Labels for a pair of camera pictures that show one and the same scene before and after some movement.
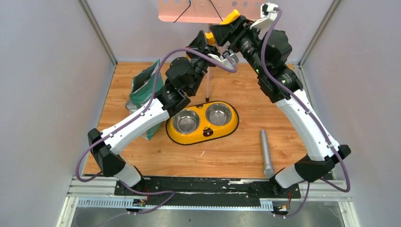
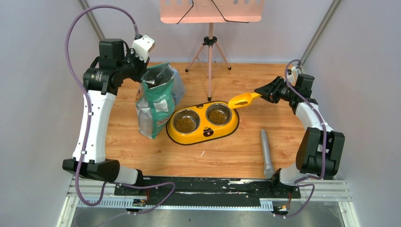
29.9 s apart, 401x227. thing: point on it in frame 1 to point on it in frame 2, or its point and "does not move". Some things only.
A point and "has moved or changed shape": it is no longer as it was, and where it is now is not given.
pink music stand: [206, 12] does not move
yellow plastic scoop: [233, 14] to [242, 100]
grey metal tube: [268, 170] does not move
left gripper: [202, 44] to [137, 71]
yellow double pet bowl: [201, 122] does not move
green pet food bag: [142, 91] has moved or changed shape
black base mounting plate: [205, 191] does not move
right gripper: [224, 33] to [269, 91]
